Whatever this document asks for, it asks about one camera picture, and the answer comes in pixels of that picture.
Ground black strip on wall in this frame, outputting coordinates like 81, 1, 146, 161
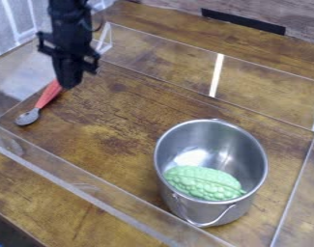
200, 8, 286, 36

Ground stainless steel pot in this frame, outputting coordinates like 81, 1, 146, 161
154, 119, 268, 228

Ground black cable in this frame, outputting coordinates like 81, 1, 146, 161
79, 15, 105, 33

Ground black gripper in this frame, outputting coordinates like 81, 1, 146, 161
36, 0, 99, 89

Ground clear acrylic enclosure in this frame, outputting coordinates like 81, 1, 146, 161
0, 23, 314, 247

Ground clear acrylic triangle bracket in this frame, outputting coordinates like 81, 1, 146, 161
93, 23, 113, 54

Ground pink handled metal spoon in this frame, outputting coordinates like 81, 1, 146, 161
15, 80, 62, 126

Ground green bitter gourd toy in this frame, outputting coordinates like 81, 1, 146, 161
162, 166, 245, 201

